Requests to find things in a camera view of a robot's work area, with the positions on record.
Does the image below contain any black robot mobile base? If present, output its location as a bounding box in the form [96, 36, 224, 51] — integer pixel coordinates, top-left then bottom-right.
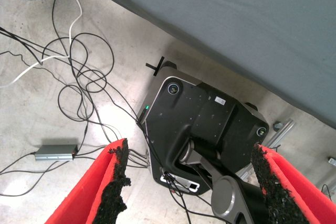
[136, 56, 270, 196]

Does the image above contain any tangle of black cables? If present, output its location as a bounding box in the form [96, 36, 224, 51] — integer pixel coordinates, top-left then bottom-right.
[0, 26, 148, 130]

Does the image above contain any thin black cable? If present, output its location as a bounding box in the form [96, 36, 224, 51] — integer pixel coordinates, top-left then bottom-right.
[51, 0, 116, 93]
[162, 171, 232, 224]
[0, 152, 69, 198]

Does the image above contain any dark grey table cloth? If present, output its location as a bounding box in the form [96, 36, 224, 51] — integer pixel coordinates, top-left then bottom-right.
[67, 0, 336, 130]

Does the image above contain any white cable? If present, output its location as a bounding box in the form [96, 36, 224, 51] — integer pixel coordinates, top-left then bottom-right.
[0, 0, 83, 88]

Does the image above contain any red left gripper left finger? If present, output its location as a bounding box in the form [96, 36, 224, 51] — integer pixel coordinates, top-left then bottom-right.
[44, 137, 131, 224]

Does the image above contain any aluminium frame bar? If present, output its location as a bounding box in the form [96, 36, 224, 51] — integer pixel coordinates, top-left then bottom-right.
[235, 119, 295, 183]

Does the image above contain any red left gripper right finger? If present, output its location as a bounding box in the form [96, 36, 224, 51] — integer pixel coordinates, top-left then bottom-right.
[251, 142, 336, 224]

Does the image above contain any grey power adapter box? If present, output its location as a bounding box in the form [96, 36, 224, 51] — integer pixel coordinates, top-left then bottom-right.
[35, 144, 78, 162]

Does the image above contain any black silver robot torso link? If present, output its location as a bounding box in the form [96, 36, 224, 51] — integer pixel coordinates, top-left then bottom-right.
[178, 140, 266, 224]

